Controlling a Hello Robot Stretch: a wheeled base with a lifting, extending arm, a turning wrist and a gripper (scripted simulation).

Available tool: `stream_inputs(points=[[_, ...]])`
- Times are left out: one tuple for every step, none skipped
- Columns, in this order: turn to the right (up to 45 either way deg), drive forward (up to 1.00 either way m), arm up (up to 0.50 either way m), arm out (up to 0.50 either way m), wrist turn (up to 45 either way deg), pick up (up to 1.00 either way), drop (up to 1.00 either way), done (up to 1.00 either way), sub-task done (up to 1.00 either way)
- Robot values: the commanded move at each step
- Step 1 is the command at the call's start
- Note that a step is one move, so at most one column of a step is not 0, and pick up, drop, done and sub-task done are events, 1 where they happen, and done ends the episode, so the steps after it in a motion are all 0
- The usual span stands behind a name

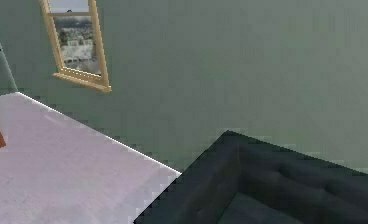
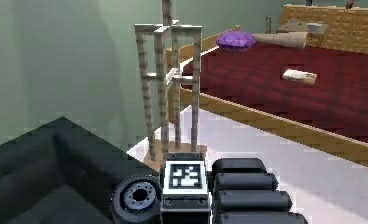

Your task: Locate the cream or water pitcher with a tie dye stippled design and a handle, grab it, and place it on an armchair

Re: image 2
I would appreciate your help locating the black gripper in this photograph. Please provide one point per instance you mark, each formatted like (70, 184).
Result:
(135, 198)

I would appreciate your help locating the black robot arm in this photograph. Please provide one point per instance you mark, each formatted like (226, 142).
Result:
(232, 193)

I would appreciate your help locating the dark grey armchair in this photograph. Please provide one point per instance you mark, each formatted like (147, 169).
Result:
(42, 173)

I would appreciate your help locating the light wooden stand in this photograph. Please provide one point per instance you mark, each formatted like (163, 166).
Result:
(165, 83)

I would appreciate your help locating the wooden bed with red cover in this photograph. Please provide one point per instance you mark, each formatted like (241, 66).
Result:
(275, 93)

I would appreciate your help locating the purple round cushion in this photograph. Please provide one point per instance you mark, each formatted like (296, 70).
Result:
(236, 40)

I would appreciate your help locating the cream rectangular book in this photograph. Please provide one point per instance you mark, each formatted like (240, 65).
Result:
(299, 76)

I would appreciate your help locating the tan wooden headboard cabinet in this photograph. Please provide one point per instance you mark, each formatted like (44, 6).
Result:
(342, 28)

